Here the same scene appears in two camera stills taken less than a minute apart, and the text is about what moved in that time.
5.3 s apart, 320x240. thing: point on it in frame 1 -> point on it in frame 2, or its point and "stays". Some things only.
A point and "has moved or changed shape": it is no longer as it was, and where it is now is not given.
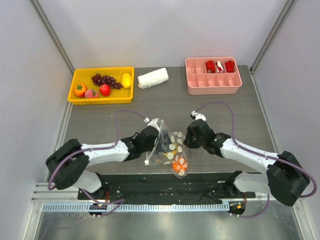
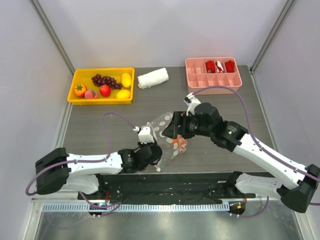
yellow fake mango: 126,80 stays
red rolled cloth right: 229,66 stays
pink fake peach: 90,93 stays
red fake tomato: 105,90 stays
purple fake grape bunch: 98,80 stays
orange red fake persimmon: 80,89 stays
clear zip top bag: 168,149 has moved or changed shape
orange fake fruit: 179,166 -> 179,142
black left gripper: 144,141 -> 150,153
